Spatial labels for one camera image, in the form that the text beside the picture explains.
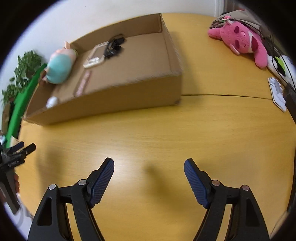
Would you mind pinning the green cloth strip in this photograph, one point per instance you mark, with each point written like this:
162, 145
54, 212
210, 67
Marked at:
21, 102

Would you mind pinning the white power strip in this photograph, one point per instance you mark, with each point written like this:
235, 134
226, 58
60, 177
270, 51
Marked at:
277, 93

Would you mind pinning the grey printed cloth bag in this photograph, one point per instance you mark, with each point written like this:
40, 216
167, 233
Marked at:
237, 15

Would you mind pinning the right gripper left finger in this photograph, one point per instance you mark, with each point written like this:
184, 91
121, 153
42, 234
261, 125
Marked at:
51, 220

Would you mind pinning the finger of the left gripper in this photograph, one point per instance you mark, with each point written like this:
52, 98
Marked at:
22, 153
13, 149

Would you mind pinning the pink plush toy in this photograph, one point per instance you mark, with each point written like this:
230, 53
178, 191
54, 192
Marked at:
241, 40

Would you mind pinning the green potted plant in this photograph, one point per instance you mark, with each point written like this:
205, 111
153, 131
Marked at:
26, 68

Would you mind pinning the pig plush teal shirt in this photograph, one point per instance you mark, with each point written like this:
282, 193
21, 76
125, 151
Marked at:
59, 66

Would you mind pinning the white earbuds case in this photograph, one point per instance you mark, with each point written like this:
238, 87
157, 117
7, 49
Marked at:
52, 101

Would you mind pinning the pink bear-top pen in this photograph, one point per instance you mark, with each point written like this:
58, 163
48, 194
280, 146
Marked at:
82, 83

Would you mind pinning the clear white phone case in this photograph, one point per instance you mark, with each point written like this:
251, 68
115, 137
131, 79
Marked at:
96, 56

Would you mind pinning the person left hand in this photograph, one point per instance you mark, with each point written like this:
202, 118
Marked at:
17, 184

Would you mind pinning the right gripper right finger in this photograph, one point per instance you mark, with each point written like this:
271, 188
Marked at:
246, 220

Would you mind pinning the cardboard box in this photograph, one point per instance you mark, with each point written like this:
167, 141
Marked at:
146, 73

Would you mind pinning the black sunglasses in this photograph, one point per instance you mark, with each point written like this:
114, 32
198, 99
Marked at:
114, 47

